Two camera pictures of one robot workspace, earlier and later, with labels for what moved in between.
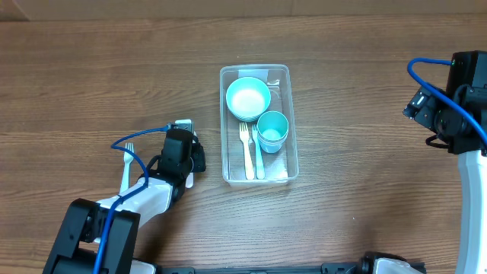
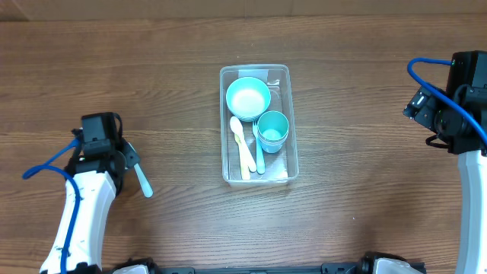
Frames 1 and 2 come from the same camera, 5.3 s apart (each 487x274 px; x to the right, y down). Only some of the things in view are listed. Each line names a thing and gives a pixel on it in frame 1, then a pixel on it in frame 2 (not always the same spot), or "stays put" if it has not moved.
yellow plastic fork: (249, 162) -> (245, 169)
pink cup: (272, 141) stays put
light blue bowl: (248, 99) stays put
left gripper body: (198, 158) -> (130, 154)
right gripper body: (432, 113) stays put
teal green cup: (272, 128) stays put
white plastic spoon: (188, 124) -> (237, 126)
